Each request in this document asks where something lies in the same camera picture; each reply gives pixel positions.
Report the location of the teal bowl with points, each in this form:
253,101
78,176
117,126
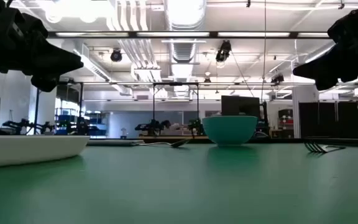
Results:
228,130

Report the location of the silver ventilation duct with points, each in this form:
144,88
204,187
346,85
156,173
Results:
183,53

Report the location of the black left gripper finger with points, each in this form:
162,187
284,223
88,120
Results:
45,83
61,63

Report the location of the black background robot arm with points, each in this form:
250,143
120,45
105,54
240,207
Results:
196,126
20,124
152,127

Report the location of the black partition wall panels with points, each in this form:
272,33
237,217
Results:
337,119

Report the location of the white chopstick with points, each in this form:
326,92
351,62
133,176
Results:
317,148

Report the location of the white plate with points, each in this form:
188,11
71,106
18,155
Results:
26,151

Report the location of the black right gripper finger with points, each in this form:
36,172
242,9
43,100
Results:
326,83
322,68

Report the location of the green table mat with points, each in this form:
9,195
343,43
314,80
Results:
179,186

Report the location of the black monitor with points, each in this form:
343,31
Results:
241,105

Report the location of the blue pole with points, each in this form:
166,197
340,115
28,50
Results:
37,109

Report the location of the silver metal spoon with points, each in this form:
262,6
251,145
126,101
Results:
179,143

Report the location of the overhead light bar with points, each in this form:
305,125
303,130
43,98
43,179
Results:
172,34

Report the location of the black hanging camera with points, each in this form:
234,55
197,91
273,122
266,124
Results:
277,78
224,51

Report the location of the red and white shelf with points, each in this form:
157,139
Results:
286,119

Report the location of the black background rig frame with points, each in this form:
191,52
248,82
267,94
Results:
81,105
176,83

